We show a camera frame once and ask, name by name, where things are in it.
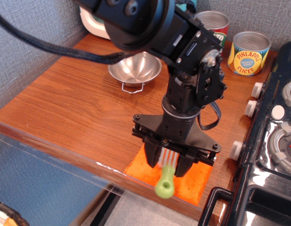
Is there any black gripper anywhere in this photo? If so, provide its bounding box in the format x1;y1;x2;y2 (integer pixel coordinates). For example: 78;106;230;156
133;105;221;178

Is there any green handled grey spatula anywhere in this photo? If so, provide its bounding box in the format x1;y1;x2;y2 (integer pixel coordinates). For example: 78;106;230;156
155;147;179;199

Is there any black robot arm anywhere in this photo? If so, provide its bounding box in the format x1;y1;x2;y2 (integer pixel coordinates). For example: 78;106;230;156
77;0;226;177

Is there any orange towel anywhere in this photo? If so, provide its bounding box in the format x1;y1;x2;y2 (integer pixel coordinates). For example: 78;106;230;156
124;146;212;206

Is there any small steel bowl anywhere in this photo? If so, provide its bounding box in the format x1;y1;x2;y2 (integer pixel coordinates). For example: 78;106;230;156
108;52;162;94

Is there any black toy stove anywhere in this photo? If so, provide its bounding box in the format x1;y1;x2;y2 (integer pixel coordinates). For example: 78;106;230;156
199;41;291;226

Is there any pineapple slices can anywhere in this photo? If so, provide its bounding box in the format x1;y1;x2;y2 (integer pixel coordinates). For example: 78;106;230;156
227;31;271;76

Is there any tomato sauce can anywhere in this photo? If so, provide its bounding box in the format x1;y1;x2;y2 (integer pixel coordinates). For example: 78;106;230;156
194;11;229;48

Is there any teal toy microwave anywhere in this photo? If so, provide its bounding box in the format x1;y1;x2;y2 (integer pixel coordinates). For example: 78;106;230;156
79;7;110;40

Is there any black braided cable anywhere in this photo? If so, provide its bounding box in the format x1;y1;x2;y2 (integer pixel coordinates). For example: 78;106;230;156
0;7;136;65

